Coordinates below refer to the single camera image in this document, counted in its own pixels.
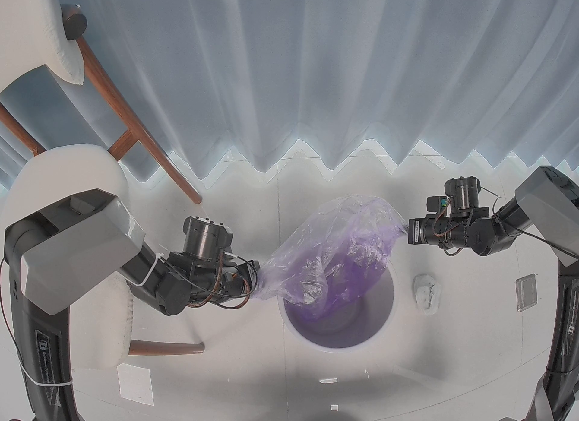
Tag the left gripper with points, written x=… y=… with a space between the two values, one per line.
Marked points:
x=244 y=279

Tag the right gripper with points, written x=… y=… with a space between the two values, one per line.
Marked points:
x=429 y=230

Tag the white paper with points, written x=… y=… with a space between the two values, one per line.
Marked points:
x=426 y=295

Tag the purple plastic bag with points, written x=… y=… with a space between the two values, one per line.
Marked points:
x=343 y=238

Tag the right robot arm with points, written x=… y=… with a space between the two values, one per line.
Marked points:
x=538 y=193

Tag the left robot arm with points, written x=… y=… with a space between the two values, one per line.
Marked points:
x=77 y=238

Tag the white trash bin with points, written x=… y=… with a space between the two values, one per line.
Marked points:
x=353 y=340

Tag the white cushioned wooden chair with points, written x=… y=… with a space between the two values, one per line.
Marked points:
x=77 y=166

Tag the white curtain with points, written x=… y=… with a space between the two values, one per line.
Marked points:
x=316 y=48

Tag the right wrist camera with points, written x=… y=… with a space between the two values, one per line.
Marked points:
x=435 y=204

